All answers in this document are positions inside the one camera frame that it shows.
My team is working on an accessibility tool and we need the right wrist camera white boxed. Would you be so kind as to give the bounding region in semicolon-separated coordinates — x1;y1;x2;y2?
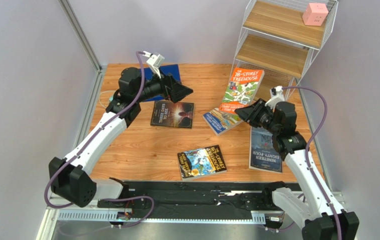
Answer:
265;85;285;110

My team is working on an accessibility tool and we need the Three Days To See book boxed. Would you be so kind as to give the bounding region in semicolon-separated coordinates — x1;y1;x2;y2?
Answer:
150;100;195;129

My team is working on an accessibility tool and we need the pink cube power socket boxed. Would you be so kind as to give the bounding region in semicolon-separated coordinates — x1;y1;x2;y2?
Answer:
302;2;329;27

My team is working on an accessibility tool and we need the blue 91-Storey Treehouse book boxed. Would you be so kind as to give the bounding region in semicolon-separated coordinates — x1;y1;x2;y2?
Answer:
203;107;242;136

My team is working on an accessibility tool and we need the orange 78-Storey Treehouse book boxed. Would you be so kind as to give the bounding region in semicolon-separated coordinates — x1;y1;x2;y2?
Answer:
219;67;265;114

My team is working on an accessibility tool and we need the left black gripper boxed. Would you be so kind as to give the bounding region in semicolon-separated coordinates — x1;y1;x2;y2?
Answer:
134;66;193;104

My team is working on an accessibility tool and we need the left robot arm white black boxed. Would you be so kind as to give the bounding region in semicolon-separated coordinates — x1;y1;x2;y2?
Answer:
45;67;193;208

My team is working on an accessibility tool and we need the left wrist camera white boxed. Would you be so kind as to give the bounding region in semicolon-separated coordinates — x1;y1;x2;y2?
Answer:
142;51;165;78

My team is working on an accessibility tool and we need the blue file folder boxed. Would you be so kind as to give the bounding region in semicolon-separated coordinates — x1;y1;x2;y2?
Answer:
140;64;182;102

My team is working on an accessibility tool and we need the Nineteen Eighty-Four book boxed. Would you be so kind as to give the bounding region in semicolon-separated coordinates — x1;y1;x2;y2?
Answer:
248;127;283;173

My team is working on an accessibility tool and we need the white wire wooden shelf rack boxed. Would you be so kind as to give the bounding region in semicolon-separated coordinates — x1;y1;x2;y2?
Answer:
233;0;338;100

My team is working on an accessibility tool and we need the teal charger with white cable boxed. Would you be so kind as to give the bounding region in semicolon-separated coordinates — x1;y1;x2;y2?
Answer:
98;90;115;109

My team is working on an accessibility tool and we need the black 169-Storey Treehouse book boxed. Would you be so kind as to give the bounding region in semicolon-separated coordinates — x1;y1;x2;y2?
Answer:
177;145;227;181

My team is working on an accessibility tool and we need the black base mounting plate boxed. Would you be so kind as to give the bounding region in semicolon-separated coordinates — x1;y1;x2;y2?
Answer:
97;180;281;221

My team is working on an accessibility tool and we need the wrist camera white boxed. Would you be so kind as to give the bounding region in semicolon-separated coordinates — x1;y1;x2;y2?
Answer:
265;85;285;110
142;51;165;78

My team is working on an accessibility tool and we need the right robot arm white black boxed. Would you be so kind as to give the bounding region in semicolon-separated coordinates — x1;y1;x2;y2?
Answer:
235;99;359;240

